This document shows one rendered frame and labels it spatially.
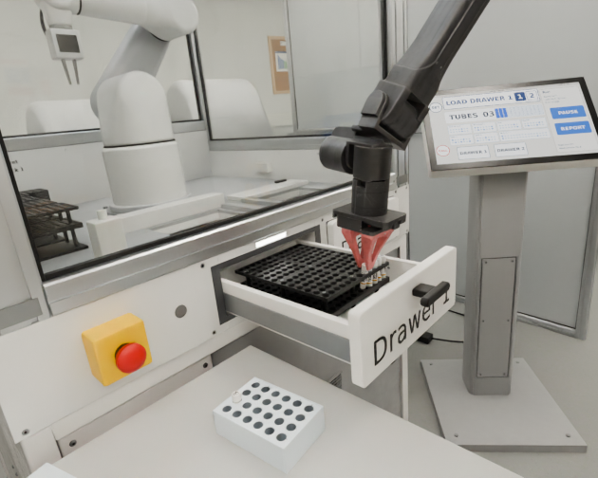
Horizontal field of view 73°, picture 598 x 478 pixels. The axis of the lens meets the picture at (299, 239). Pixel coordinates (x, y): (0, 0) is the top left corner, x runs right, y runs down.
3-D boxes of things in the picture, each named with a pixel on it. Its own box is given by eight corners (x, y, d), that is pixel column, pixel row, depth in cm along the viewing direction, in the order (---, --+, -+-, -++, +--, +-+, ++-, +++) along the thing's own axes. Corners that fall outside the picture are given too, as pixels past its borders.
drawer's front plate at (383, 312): (455, 303, 72) (457, 246, 69) (363, 391, 52) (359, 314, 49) (445, 302, 73) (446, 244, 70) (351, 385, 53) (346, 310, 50)
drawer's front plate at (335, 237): (399, 234, 113) (399, 196, 110) (335, 268, 93) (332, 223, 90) (393, 234, 114) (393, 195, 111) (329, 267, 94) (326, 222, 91)
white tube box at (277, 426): (326, 429, 54) (323, 405, 53) (287, 474, 48) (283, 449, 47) (257, 397, 62) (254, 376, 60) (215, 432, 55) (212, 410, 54)
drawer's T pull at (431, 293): (450, 289, 60) (451, 281, 59) (427, 309, 55) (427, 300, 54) (427, 284, 62) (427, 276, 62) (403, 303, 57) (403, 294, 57)
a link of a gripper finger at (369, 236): (356, 255, 73) (359, 205, 69) (391, 266, 68) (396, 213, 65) (333, 267, 68) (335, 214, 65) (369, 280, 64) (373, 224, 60)
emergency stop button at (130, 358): (151, 365, 55) (145, 340, 54) (122, 380, 53) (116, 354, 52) (140, 358, 57) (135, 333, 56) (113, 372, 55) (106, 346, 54)
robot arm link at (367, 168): (373, 141, 56) (401, 138, 59) (341, 137, 62) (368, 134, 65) (369, 190, 59) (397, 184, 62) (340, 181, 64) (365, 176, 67)
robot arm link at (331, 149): (387, 88, 56) (420, 117, 62) (335, 87, 65) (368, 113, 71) (352, 168, 57) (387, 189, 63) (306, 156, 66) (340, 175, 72)
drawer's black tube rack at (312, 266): (389, 294, 74) (388, 261, 72) (329, 336, 62) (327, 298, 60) (301, 270, 89) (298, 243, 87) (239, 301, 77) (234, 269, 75)
